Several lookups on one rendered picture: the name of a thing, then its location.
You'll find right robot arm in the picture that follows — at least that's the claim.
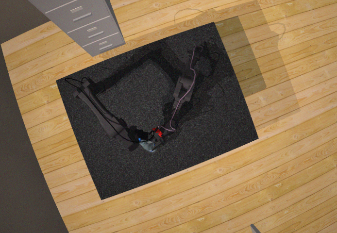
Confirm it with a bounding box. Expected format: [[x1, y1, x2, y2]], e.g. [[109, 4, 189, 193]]
[[72, 78, 139, 151]]

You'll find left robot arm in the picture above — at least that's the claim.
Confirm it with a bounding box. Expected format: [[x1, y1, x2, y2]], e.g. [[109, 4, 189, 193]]
[[164, 50, 206, 130]]

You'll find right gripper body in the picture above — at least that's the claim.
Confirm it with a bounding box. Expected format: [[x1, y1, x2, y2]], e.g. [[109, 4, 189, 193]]
[[128, 126, 149, 141]]

